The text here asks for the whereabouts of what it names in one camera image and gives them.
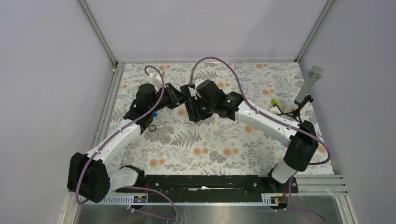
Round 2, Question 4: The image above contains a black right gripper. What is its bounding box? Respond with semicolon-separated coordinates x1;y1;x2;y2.
187;94;216;123

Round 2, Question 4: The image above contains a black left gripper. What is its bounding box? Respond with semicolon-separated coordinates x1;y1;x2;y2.
149;83;190;114

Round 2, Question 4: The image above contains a black remote control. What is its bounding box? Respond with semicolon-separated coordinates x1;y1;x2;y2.
180;85;199;122

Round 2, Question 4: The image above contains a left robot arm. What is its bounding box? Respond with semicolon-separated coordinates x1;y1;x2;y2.
67;83;191;203

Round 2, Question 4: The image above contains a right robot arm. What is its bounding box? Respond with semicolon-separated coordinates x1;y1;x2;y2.
180;80;319;192

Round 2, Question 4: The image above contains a brown poker chip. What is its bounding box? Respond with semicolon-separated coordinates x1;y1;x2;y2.
149;125;156;132

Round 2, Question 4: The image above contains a green purple toy brick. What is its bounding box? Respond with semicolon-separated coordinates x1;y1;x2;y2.
271;98;284;115

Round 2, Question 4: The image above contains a white toy block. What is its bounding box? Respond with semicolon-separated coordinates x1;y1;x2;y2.
269;106;282;115

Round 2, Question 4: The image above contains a black microphone tripod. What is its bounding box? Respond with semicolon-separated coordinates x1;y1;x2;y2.
279;94;314;124

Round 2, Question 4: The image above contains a silver microphone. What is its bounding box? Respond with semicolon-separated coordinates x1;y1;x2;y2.
295;65;324;105

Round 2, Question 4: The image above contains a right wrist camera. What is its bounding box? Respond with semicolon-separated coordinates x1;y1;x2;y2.
188;80;200;90

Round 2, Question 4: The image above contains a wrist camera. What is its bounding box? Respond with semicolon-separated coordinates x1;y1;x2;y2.
149;72;164;91
188;80;200;90

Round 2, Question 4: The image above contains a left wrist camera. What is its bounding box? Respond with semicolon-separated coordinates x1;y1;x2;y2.
149;72;164;91

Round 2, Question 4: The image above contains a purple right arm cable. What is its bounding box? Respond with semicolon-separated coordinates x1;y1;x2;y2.
189;56;332;224

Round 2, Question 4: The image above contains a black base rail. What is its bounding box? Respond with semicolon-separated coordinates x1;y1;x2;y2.
115;175;299;203

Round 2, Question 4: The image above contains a white cable duct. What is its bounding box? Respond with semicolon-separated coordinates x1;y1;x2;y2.
87;193;279;206

